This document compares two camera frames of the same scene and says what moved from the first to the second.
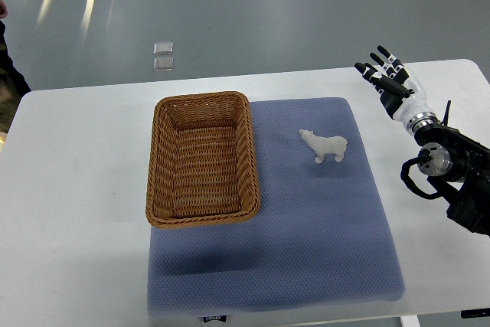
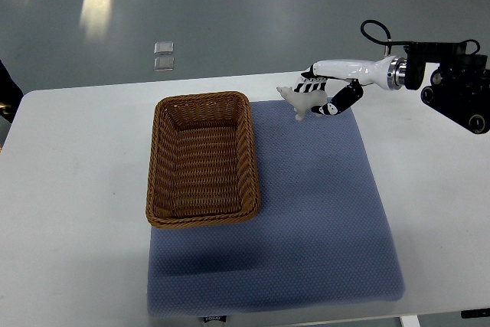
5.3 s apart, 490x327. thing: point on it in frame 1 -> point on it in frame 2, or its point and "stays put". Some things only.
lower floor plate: (163, 63) stays put
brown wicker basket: (202, 168) stays put
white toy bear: (321, 146) -> (300, 101)
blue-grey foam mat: (322, 239) stays put
